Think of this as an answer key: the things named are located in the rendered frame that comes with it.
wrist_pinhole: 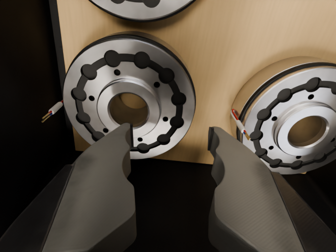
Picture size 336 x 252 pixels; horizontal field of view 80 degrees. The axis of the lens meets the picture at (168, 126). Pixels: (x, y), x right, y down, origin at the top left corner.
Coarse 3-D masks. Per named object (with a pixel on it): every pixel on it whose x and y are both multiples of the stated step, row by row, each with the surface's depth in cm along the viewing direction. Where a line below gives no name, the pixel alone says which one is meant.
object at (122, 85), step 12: (108, 84) 14; (120, 84) 14; (132, 84) 14; (144, 84) 14; (108, 96) 15; (144, 96) 15; (156, 96) 15; (96, 108) 15; (108, 108) 15; (156, 108) 15; (108, 120) 16; (144, 120) 16; (156, 120) 16; (144, 132) 16
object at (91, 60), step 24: (96, 48) 13; (120, 48) 13; (144, 48) 13; (72, 72) 14; (96, 72) 15; (120, 72) 14; (144, 72) 14; (168, 72) 15; (72, 96) 15; (96, 96) 15; (168, 96) 15; (192, 96) 15; (72, 120) 16; (96, 120) 16; (168, 120) 16; (144, 144) 18; (168, 144) 17
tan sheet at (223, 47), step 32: (64, 0) 15; (224, 0) 15; (256, 0) 15; (288, 0) 15; (320, 0) 15; (64, 32) 16; (96, 32) 16; (160, 32) 16; (192, 32) 16; (224, 32) 16; (256, 32) 16; (288, 32) 16; (320, 32) 16; (192, 64) 17; (224, 64) 17; (256, 64) 17; (128, 96) 18; (224, 96) 19; (192, 128) 20; (224, 128) 20; (192, 160) 22
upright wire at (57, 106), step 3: (57, 102) 16; (60, 102) 16; (54, 105) 15; (57, 105) 15; (60, 105) 15; (51, 108) 15; (54, 108) 15; (57, 108) 15; (48, 111) 14; (51, 111) 14; (54, 111) 15; (51, 114) 14; (42, 117) 14; (45, 117) 14; (42, 120) 14
